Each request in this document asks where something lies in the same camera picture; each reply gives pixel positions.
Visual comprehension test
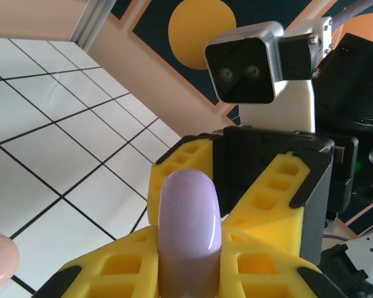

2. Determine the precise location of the aluminium corner post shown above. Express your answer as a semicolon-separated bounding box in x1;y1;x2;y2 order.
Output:
68;0;116;51

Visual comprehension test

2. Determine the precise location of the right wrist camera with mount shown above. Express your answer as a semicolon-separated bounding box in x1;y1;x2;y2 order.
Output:
204;17;335;135

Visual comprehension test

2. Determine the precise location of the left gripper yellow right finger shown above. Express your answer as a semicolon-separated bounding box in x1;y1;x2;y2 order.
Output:
219;229;348;298

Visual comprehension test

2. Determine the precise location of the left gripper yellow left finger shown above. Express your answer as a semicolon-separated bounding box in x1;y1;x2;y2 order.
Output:
35;225;160;298

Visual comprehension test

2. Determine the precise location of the pink round earbud case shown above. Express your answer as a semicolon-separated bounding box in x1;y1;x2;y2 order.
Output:
0;232;21;291

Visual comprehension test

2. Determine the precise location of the purple round earbud case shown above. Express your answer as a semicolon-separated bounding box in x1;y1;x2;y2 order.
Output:
157;168;222;298

